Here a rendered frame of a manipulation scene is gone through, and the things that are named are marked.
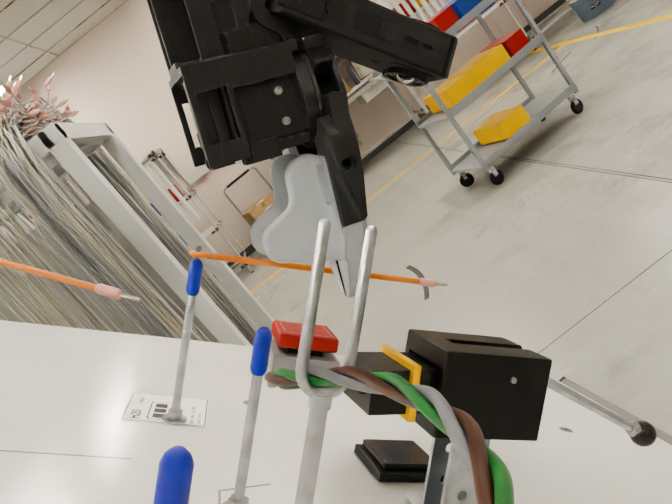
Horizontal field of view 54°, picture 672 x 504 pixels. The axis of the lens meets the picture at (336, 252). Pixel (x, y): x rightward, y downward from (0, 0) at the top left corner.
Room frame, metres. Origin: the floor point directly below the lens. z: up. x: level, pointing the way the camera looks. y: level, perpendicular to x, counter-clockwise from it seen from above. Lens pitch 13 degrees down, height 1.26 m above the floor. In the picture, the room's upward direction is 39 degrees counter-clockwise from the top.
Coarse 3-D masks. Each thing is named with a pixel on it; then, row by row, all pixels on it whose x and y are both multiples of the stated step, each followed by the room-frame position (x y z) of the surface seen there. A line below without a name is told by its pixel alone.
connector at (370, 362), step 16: (368, 352) 0.29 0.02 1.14; (400, 352) 0.30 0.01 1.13; (368, 368) 0.27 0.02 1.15; (384, 368) 0.27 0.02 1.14; (400, 368) 0.27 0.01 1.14; (432, 368) 0.27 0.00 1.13; (432, 384) 0.27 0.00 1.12; (352, 400) 0.28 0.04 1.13; (368, 400) 0.27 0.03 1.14; (384, 400) 0.27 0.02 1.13
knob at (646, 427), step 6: (642, 420) 0.31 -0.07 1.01; (642, 426) 0.30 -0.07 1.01; (648, 426) 0.30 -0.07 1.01; (642, 432) 0.30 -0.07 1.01; (648, 432) 0.30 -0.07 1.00; (654, 432) 0.30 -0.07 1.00; (630, 438) 0.31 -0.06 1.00; (636, 438) 0.30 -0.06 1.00; (642, 438) 0.30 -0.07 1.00; (648, 438) 0.30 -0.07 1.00; (654, 438) 0.30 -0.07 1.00; (636, 444) 0.31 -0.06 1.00; (642, 444) 0.30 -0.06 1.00; (648, 444) 0.30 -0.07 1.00
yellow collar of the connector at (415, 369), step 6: (384, 348) 0.30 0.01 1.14; (390, 348) 0.29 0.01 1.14; (390, 354) 0.29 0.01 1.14; (396, 354) 0.28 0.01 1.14; (402, 354) 0.28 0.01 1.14; (396, 360) 0.28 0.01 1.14; (402, 360) 0.28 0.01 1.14; (408, 360) 0.27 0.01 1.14; (408, 366) 0.27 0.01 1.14; (414, 366) 0.27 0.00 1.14; (420, 366) 0.27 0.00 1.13; (414, 372) 0.27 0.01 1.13; (420, 372) 0.27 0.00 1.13; (414, 378) 0.27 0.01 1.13; (408, 408) 0.27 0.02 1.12; (402, 414) 0.27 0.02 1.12; (408, 414) 0.26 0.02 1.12; (414, 414) 0.26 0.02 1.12; (408, 420) 0.26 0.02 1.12; (414, 420) 0.26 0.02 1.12
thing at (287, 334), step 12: (276, 324) 0.54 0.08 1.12; (288, 324) 0.54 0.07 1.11; (300, 324) 0.55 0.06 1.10; (276, 336) 0.52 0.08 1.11; (288, 336) 0.51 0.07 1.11; (300, 336) 0.51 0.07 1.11; (324, 336) 0.51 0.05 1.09; (288, 348) 0.52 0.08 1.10; (312, 348) 0.51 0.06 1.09; (324, 348) 0.51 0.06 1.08; (336, 348) 0.51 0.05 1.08
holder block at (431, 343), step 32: (416, 352) 0.29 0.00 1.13; (448, 352) 0.27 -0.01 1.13; (480, 352) 0.27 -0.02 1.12; (512, 352) 0.28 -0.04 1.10; (448, 384) 0.27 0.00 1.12; (480, 384) 0.27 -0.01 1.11; (512, 384) 0.27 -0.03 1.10; (544, 384) 0.27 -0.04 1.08; (416, 416) 0.28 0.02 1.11; (480, 416) 0.27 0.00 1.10; (512, 416) 0.27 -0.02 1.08
